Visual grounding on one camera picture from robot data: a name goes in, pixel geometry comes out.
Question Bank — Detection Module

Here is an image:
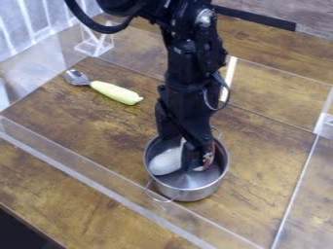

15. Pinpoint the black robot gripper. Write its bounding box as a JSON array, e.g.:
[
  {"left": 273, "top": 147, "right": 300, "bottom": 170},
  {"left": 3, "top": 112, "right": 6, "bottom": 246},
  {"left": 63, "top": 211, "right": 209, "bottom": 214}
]
[{"left": 156, "top": 79, "right": 220, "bottom": 172}]

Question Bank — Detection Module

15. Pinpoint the silver metal pot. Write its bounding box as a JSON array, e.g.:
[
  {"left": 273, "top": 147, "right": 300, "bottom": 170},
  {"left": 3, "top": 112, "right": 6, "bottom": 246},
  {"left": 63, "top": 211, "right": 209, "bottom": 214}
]
[{"left": 145, "top": 136, "right": 229, "bottom": 202}]

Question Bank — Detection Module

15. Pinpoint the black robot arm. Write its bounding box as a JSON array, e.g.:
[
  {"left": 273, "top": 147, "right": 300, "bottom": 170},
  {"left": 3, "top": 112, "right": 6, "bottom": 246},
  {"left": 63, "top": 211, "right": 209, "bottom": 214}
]
[{"left": 97, "top": 0, "right": 228, "bottom": 171}]

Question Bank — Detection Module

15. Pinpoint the clear acrylic front barrier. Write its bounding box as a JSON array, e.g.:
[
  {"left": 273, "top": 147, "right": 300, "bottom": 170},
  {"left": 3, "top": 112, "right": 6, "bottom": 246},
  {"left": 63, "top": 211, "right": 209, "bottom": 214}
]
[{"left": 0, "top": 115, "right": 264, "bottom": 249}]

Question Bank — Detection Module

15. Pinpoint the clear acrylic barrier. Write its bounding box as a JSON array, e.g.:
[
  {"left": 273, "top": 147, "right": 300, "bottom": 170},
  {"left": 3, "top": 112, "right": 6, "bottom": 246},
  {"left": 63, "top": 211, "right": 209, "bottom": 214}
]
[
  {"left": 0, "top": 115, "right": 264, "bottom": 249},
  {"left": 271, "top": 88, "right": 333, "bottom": 249}
]

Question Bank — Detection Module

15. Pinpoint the clear acrylic right barrier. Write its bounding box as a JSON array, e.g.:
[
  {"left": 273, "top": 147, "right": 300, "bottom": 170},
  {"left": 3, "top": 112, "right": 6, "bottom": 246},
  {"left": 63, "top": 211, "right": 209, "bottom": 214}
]
[{"left": 271, "top": 88, "right": 333, "bottom": 249}]

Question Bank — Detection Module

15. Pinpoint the black strip on table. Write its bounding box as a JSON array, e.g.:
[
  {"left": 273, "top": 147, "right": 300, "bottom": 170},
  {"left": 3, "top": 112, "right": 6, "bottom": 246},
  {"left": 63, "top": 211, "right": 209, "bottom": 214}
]
[{"left": 214, "top": 5, "right": 297, "bottom": 31}]

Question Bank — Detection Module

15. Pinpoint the spoon with yellow handle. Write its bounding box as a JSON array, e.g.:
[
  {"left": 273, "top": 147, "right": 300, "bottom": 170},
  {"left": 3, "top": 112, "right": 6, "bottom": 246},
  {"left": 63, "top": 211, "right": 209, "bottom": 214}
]
[{"left": 65, "top": 69, "right": 144, "bottom": 105}]

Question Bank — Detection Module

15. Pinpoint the clear acrylic triangle bracket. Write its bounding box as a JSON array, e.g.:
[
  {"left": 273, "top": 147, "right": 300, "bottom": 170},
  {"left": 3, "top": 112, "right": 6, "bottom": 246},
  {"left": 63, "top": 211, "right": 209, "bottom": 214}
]
[{"left": 74, "top": 25, "right": 115, "bottom": 57}]

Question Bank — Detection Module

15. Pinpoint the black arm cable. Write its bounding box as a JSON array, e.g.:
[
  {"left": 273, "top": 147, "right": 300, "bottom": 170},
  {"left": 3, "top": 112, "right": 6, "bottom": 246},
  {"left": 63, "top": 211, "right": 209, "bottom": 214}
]
[{"left": 65, "top": 0, "right": 141, "bottom": 35}]

